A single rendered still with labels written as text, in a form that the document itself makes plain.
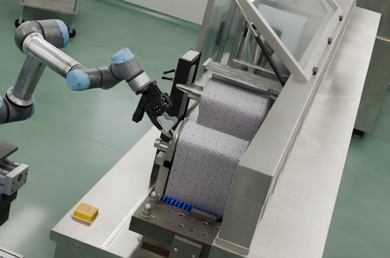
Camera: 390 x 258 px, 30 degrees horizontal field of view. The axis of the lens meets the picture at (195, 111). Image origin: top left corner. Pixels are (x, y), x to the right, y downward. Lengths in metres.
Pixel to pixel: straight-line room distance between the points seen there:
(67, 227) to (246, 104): 0.79
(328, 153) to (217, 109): 0.56
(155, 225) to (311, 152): 0.59
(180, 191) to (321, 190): 0.70
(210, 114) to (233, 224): 1.12
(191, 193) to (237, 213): 0.97
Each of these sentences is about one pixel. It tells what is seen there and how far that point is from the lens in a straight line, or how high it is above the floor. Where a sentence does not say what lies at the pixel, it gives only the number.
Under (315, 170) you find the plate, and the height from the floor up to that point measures 1.44.
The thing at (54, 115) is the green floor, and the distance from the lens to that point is 5.53.
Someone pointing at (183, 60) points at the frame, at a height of 1.44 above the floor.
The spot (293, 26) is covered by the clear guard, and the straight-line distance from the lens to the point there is 2.53.
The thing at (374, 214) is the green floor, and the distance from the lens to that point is 5.38.
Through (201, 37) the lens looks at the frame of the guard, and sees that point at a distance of 3.53.
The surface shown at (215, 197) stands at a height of 1.10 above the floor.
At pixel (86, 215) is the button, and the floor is 0.92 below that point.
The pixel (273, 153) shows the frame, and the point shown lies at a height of 1.65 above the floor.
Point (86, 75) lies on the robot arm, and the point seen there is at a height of 1.40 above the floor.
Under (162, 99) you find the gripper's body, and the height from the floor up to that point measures 1.36.
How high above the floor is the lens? 2.36
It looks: 23 degrees down
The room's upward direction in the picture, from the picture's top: 15 degrees clockwise
